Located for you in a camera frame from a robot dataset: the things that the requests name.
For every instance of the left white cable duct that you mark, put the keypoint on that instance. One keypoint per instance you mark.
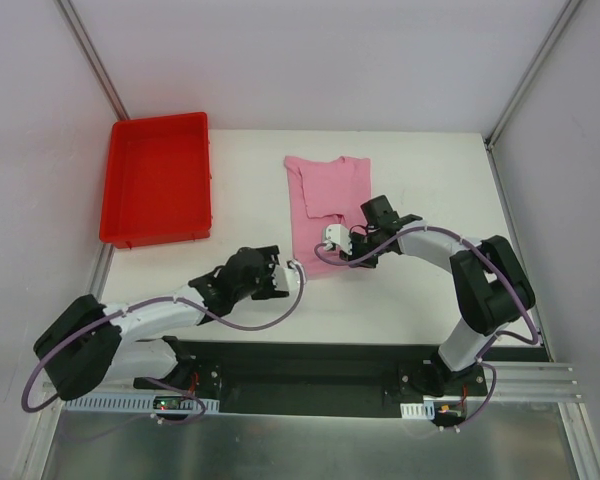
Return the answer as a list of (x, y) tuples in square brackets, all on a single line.
[(141, 403)]

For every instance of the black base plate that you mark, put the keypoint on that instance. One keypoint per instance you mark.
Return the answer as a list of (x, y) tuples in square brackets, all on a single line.
[(320, 380)]

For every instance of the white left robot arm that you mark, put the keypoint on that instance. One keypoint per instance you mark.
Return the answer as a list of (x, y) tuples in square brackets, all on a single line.
[(91, 343)]

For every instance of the right white cable duct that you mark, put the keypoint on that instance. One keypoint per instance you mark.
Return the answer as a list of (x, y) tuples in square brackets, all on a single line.
[(418, 411)]

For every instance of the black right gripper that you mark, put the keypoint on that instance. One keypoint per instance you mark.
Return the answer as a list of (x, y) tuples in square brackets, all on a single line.
[(362, 248)]

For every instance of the pink t shirt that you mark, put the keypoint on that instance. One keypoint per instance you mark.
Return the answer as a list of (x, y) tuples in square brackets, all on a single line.
[(321, 194)]

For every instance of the white cable duct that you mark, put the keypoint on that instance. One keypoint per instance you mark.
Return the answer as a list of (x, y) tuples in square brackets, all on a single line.
[(141, 403), (418, 411)]

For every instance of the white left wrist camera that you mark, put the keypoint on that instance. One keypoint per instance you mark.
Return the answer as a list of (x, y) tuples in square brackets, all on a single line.
[(289, 278)]

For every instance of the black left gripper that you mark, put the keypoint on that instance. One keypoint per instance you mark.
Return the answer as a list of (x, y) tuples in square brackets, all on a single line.
[(268, 273)]

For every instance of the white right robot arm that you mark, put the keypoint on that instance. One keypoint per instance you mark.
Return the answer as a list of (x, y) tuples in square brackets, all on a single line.
[(491, 287)]

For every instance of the red plastic bin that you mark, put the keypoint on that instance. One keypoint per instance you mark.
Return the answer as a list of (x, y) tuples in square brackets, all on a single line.
[(157, 187)]

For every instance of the left aluminium corner post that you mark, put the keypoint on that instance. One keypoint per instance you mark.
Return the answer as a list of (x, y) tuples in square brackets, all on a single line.
[(80, 33)]

